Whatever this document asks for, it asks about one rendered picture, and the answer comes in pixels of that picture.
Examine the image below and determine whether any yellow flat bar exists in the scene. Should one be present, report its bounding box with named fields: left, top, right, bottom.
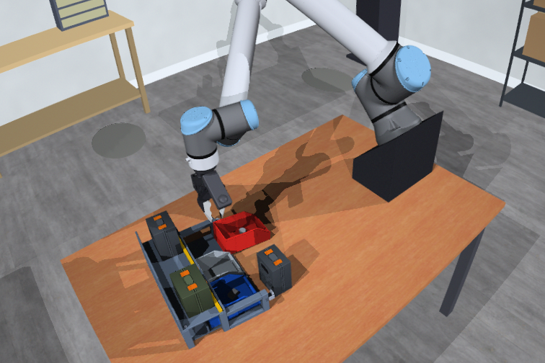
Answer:
left=179, top=237, right=223, bottom=312

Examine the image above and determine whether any red bin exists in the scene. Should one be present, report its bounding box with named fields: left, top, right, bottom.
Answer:
left=213, top=211, right=270, bottom=254

